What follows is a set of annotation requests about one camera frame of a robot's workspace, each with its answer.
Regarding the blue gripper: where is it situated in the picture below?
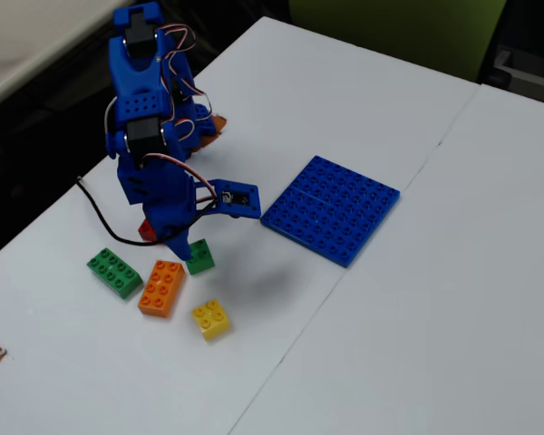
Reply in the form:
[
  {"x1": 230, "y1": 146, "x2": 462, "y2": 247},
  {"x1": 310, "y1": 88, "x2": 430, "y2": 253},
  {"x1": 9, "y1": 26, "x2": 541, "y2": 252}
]
[{"x1": 116, "y1": 153, "x2": 197, "y2": 263}]

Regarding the green 2x2 block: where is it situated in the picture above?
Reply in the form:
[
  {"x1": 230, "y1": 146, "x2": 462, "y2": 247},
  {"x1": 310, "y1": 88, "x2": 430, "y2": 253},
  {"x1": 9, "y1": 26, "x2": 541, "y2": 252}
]
[{"x1": 184, "y1": 238, "x2": 217, "y2": 276}]

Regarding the red 2x2 block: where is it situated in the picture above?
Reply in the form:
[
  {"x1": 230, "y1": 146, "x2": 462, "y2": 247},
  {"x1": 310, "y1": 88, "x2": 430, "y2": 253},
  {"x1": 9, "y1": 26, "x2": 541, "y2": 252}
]
[{"x1": 138, "y1": 218, "x2": 160, "y2": 246}]

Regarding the orange 2x4 block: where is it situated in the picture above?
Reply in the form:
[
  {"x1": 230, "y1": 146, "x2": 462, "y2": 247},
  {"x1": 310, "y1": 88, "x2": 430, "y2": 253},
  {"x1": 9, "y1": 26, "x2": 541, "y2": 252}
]
[{"x1": 137, "y1": 259, "x2": 186, "y2": 319}]

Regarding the green 2x4 block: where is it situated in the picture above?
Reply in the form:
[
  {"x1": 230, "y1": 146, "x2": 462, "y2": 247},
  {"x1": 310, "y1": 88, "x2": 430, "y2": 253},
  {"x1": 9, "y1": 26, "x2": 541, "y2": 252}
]
[{"x1": 86, "y1": 247, "x2": 144, "y2": 300}]

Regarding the yellow 2x2 block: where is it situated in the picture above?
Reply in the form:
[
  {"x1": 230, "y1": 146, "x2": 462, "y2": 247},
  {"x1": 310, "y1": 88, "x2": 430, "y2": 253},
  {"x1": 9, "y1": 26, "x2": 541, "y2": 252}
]
[{"x1": 191, "y1": 297, "x2": 232, "y2": 342}]

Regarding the white side table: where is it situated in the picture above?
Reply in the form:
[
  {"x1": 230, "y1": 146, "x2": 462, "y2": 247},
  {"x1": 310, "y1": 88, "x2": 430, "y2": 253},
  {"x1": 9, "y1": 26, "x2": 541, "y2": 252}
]
[{"x1": 0, "y1": 0, "x2": 135, "y2": 115}]

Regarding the red white servo wire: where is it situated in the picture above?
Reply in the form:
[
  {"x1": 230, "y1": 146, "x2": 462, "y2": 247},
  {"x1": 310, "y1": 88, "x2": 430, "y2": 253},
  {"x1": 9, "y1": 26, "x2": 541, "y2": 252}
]
[{"x1": 141, "y1": 152, "x2": 219, "y2": 200}]

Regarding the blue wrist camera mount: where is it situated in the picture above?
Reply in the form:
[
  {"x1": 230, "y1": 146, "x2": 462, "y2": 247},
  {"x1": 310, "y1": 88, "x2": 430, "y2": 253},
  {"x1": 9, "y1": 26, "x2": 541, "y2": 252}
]
[{"x1": 207, "y1": 179, "x2": 261, "y2": 221}]

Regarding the black camera cable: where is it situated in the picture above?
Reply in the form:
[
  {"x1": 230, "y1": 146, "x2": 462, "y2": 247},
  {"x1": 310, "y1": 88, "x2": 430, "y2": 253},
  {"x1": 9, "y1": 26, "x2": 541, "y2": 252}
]
[{"x1": 75, "y1": 175, "x2": 222, "y2": 247}]

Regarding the white cable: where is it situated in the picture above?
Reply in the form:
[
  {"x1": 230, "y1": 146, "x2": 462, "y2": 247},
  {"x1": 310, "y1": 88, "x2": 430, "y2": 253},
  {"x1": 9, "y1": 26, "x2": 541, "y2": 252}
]
[{"x1": 103, "y1": 95, "x2": 119, "y2": 137}]

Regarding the blue 8x8 studded base plate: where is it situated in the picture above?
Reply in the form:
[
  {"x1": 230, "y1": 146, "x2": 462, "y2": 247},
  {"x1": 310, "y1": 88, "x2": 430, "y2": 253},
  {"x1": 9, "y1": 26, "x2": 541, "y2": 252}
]
[{"x1": 259, "y1": 155, "x2": 402, "y2": 269}]

